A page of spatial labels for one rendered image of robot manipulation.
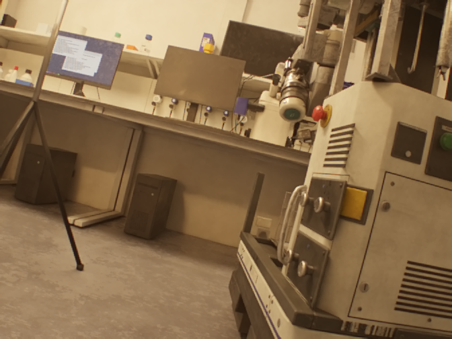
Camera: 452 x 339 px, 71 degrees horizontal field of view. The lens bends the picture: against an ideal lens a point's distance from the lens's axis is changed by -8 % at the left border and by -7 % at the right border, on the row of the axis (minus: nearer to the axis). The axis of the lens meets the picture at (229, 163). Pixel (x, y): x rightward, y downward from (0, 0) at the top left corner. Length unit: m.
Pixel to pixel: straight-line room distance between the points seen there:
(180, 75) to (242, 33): 0.71
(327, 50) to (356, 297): 0.69
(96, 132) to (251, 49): 1.41
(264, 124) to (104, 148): 1.49
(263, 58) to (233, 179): 0.96
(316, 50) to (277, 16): 2.04
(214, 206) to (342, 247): 2.03
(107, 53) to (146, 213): 1.16
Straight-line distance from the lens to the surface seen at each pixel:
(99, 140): 2.94
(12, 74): 3.29
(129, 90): 2.91
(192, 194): 2.69
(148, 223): 2.24
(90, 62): 2.63
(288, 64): 1.20
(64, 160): 2.75
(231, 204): 2.66
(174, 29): 3.13
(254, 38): 2.75
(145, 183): 2.23
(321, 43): 1.08
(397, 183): 0.71
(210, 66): 2.29
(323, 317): 0.71
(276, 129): 1.88
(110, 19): 3.35
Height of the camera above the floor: 0.55
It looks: 1 degrees up
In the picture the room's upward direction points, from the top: 14 degrees clockwise
